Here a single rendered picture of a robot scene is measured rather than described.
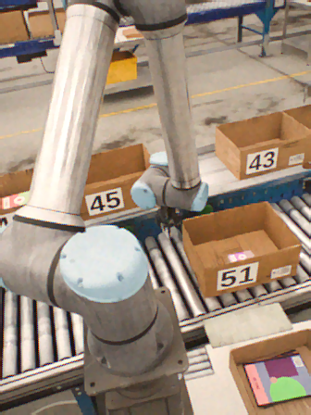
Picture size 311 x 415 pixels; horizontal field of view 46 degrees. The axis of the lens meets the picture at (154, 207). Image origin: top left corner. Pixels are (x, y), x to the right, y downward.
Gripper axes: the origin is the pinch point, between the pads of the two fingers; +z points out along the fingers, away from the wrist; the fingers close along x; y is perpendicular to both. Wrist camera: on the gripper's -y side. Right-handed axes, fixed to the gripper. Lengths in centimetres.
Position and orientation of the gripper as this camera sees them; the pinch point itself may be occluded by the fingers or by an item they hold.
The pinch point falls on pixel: (168, 233)
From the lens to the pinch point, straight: 148.2
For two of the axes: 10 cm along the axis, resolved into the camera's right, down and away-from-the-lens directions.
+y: 3.1, 5.6, -7.7
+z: 0.9, 7.8, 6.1
